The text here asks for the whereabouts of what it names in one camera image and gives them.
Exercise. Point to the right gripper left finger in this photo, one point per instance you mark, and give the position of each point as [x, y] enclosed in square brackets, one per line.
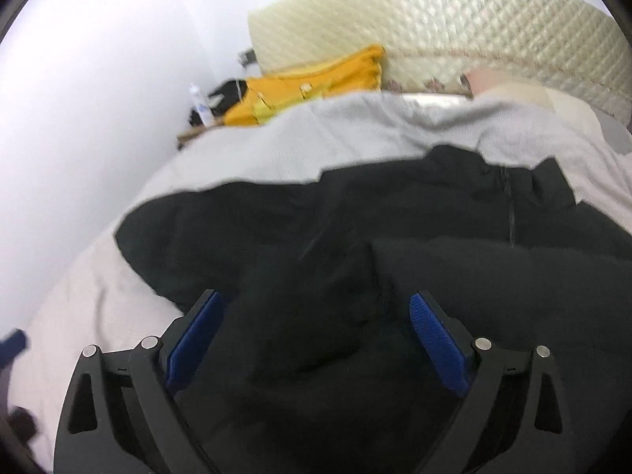
[120, 415]

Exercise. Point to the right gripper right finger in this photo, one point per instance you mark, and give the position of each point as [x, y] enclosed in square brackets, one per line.
[512, 415]

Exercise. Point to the black puffer jacket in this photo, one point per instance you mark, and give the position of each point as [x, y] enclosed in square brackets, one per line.
[316, 367]

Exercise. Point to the grey bed cover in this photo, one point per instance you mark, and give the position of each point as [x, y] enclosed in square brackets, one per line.
[101, 301]

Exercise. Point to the wooden nightstand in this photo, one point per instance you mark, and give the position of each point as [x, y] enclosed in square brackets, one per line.
[191, 134]

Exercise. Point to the white spray bottle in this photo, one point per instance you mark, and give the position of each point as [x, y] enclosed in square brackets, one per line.
[201, 106]

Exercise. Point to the black bag on nightstand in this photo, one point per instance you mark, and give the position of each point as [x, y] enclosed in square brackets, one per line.
[222, 99]

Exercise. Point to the patchwork pastel pillow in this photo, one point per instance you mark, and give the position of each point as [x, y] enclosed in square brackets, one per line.
[486, 83]

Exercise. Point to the yellow crown pillow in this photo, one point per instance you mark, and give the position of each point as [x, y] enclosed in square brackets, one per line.
[268, 96]

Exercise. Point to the cream quilted headboard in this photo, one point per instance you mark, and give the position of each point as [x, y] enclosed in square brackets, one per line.
[567, 45]

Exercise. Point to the wall power socket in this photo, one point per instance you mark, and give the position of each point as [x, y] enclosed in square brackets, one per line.
[247, 57]

